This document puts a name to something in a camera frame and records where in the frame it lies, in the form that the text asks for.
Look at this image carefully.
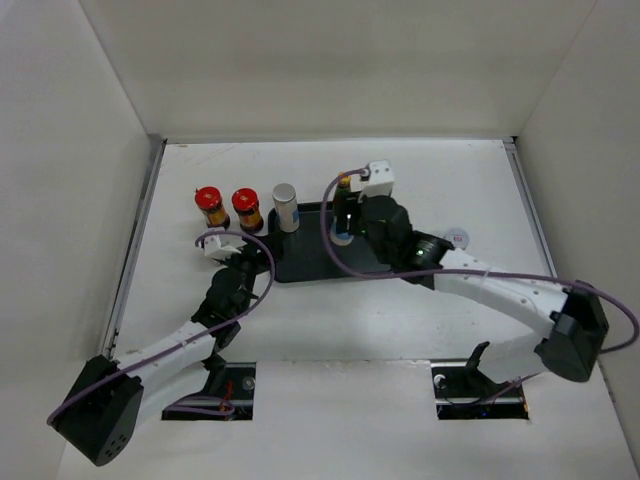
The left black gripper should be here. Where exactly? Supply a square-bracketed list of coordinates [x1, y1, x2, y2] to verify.
[217, 230, 282, 317]

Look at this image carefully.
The yellow cap sauce bottle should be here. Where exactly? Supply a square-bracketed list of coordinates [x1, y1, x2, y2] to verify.
[332, 175, 357, 234]

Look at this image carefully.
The silver lid white jar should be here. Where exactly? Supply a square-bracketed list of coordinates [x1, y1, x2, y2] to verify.
[272, 183, 299, 233]

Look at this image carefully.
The white jar red label lid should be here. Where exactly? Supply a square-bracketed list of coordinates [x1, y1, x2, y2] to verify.
[203, 227, 226, 237]

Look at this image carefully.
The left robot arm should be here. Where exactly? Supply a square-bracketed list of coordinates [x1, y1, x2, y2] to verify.
[47, 238, 275, 466]

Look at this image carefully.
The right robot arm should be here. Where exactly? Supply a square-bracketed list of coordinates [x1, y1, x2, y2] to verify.
[357, 196, 609, 396]

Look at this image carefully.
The right white jar red label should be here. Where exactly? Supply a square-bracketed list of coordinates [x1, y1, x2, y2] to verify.
[444, 227, 470, 250]

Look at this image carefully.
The black plastic tray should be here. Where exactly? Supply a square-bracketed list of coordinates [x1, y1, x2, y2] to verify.
[275, 202, 390, 284]

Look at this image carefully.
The red lid jar far left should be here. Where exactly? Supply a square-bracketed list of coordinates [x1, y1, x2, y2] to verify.
[194, 186, 230, 229]

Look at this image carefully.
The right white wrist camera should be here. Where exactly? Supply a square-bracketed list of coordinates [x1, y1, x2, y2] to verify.
[358, 160, 395, 203]

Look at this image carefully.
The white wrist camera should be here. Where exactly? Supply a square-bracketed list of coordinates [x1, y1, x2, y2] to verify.
[358, 160, 395, 203]
[195, 234, 241, 261]

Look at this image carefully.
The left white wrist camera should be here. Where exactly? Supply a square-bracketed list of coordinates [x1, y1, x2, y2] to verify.
[195, 234, 241, 261]

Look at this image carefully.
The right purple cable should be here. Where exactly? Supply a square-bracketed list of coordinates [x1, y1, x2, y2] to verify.
[320, 168, 640, 354]

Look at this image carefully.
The purple cable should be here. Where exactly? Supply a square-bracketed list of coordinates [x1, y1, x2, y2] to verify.
[47, 229, 276, 426]
[320, 168, 640, 354]

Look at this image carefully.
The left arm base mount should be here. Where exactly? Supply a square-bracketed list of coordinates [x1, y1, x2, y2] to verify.
[161, 356, 257, 422]

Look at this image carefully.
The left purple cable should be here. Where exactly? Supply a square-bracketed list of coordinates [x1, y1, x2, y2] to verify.
[47, 229, 276, 426]

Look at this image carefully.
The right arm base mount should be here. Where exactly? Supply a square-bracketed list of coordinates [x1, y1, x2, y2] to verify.
[431, 342, 529, 421]

